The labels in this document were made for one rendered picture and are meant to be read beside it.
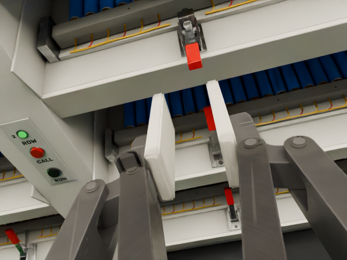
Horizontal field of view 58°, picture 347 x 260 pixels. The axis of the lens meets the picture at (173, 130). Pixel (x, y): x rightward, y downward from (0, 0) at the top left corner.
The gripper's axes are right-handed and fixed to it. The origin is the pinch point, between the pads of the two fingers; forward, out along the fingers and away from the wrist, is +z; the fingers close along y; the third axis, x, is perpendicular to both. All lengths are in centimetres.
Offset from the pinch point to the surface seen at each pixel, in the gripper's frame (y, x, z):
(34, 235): -42, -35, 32
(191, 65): 0.6, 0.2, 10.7
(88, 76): -11.3, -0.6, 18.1
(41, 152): -21.2, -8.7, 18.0
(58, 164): -20.6, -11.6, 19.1
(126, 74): -6.7, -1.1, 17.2
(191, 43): 0.9, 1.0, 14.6
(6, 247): -48, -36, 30
